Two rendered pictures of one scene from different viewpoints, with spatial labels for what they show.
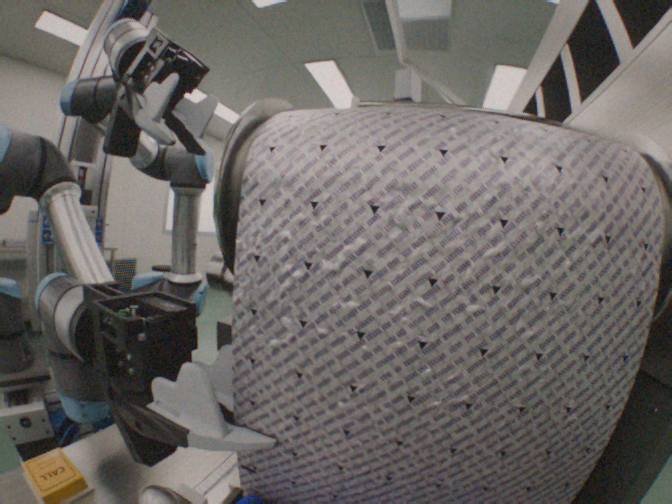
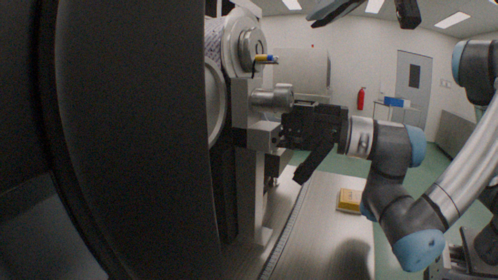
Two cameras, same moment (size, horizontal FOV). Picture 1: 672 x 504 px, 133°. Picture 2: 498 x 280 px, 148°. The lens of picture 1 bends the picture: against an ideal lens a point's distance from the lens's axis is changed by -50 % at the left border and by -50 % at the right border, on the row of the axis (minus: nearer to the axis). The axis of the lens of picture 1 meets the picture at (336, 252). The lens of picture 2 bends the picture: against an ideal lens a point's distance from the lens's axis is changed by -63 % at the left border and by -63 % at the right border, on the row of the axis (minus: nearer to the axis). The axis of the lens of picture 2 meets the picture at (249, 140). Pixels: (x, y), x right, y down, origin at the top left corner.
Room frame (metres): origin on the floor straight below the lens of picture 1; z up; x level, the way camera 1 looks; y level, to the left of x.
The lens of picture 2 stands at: (0.53, 0.10, 1.21)
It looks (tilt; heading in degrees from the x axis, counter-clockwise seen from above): 20 degrees down; 189
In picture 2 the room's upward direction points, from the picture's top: straight up
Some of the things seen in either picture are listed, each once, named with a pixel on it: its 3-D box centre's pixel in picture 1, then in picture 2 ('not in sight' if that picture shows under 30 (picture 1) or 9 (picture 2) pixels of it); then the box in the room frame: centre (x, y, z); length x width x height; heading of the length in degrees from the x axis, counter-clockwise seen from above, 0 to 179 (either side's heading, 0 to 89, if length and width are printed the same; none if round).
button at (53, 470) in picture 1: (53, 476); (352, 199); (0.13, 0.31, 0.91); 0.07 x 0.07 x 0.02; 73
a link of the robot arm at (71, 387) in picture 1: (87, 375); (384, 195); (0.25, 0.32, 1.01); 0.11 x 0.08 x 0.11; 0
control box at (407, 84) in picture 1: (405, 89); not in sight; (0.73, -0.15, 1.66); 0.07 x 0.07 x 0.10; 52
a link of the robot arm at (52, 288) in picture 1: (68, 309); (395, 145); (0.24, 0.32, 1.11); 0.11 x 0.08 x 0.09; 73
